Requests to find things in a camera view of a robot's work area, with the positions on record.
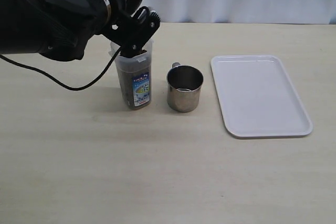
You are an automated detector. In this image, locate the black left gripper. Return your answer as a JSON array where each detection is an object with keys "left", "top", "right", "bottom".
[{"left": 83, "top": 0, "right": 160, "bottom": 58}]

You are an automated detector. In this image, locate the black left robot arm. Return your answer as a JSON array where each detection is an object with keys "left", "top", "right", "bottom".
[{"left": 1, "top": 0, "right": 160, "bottom": 62}]

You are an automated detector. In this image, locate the clear plastic container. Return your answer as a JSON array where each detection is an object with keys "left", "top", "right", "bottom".
[{"left": 114, "top": 40, "right": 153, "bottom": 110}]

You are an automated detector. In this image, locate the white plastic tray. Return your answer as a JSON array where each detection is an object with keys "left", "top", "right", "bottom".
[{"left": 211, "top": 55, "right": 313, "bottom": 138}]

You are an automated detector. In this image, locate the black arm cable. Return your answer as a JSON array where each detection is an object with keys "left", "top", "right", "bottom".
[{"left": 0, "top": 45, "right": 123, "bottom": 91}]

